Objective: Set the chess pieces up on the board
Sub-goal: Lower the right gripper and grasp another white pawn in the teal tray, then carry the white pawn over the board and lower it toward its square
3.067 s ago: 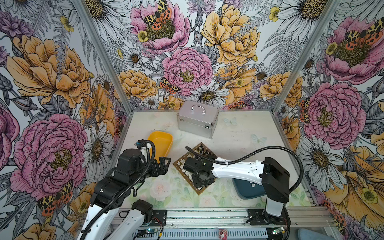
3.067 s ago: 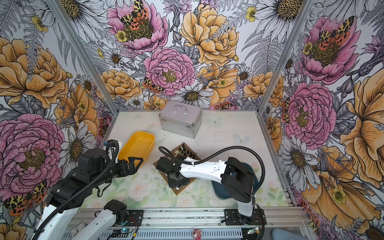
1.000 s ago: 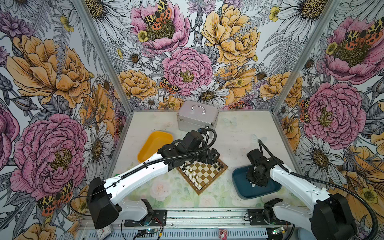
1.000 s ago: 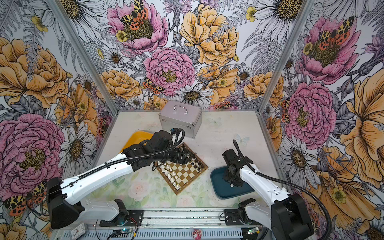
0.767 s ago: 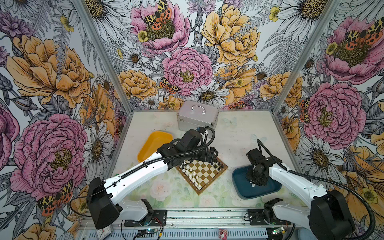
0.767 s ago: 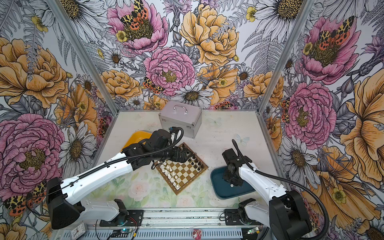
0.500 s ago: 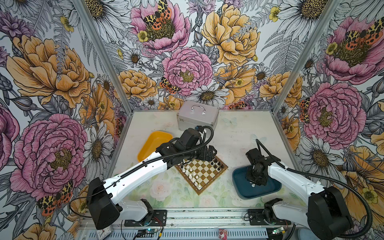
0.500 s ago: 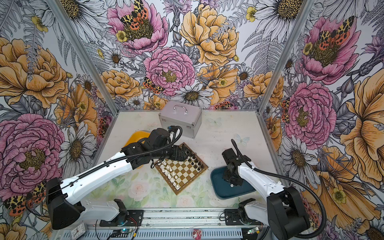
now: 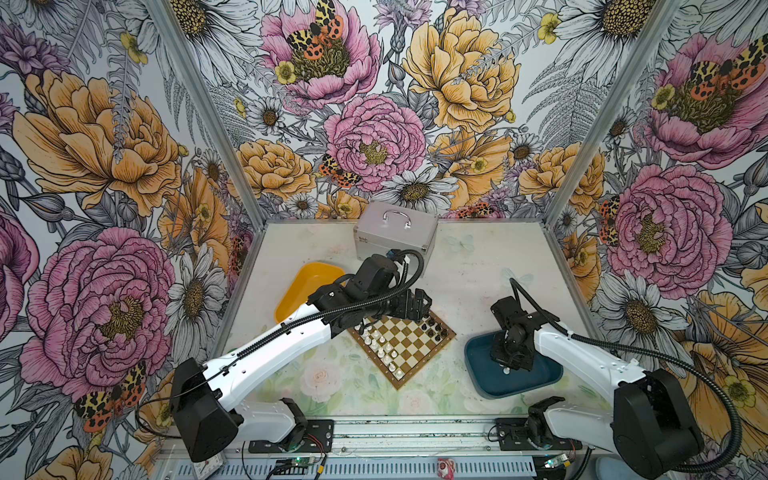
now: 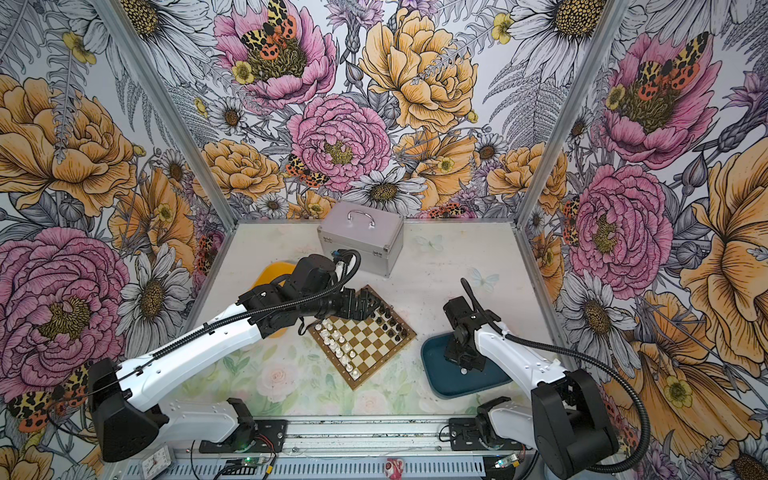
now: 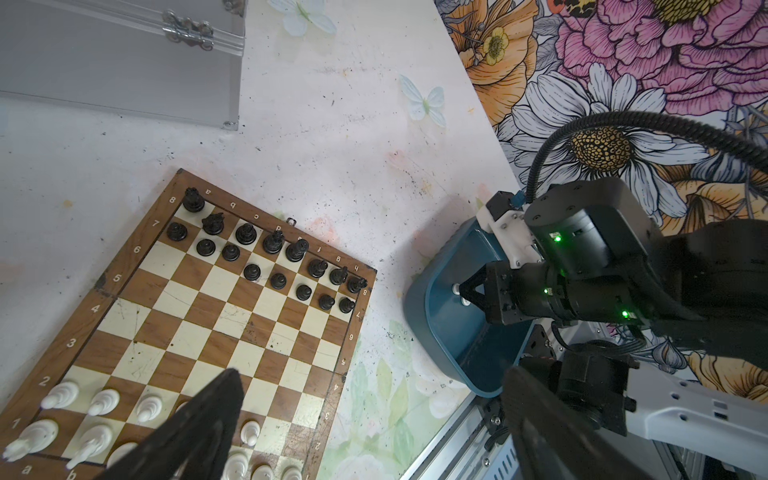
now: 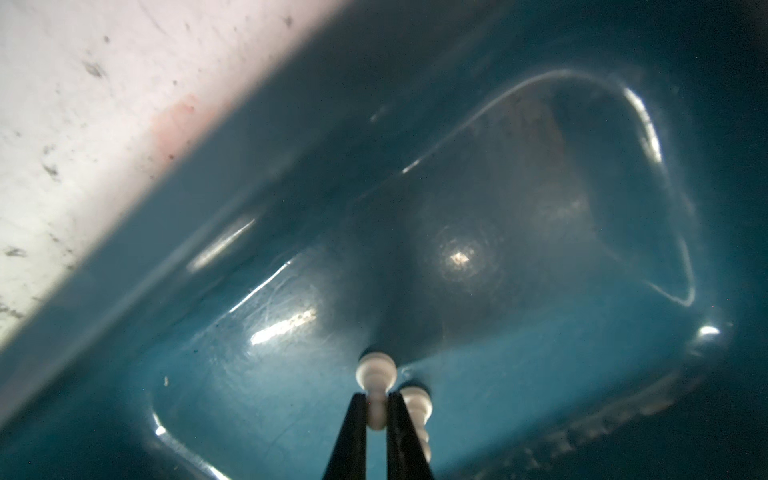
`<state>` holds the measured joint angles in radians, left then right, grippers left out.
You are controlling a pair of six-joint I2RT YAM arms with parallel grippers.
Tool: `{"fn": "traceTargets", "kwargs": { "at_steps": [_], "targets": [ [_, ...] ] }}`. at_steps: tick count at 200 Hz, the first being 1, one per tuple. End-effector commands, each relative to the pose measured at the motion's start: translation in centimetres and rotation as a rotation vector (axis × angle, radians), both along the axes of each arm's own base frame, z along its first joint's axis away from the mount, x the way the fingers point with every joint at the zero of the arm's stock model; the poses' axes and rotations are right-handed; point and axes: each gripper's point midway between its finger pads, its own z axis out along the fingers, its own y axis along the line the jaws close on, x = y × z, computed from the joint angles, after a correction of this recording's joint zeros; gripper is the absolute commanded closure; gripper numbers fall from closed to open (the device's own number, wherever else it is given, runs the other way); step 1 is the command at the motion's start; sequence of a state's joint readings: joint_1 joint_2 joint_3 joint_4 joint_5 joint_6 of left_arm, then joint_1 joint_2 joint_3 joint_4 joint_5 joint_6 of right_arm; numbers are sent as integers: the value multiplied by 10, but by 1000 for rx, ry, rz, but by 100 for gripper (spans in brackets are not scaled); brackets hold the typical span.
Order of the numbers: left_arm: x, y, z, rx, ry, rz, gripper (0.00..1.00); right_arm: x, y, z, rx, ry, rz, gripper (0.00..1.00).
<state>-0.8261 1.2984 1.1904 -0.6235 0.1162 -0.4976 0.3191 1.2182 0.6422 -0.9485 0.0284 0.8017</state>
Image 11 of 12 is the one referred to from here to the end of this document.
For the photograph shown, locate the silver aluminium case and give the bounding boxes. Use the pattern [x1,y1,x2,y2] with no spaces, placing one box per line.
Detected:
[1,0,247,130]

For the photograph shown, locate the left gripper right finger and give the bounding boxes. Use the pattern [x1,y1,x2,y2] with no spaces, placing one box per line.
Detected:
[501,366,649,479]

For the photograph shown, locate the white chess piece in tray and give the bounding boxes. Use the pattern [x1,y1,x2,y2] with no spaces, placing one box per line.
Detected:
[452,283,472,307]

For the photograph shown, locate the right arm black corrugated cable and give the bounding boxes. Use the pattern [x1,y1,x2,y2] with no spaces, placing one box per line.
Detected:
[524,110,768,205]

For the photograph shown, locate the teal plastic tray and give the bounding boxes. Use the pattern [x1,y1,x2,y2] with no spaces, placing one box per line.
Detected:
[404,219,533,398]

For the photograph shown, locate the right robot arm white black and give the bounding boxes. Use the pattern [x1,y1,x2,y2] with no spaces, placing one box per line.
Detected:
[457,177,767,367]

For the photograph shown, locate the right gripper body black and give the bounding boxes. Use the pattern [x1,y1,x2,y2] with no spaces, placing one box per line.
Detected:
[460,177,699,327]

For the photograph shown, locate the wooden chess board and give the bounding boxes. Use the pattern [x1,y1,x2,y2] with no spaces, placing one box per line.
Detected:
[1,170,376,479]

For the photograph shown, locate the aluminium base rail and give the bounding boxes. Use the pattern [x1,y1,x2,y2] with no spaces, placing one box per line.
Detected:
[402,395,522,480]

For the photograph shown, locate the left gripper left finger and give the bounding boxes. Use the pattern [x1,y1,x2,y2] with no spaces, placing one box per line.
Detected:
[98,368,244,480]

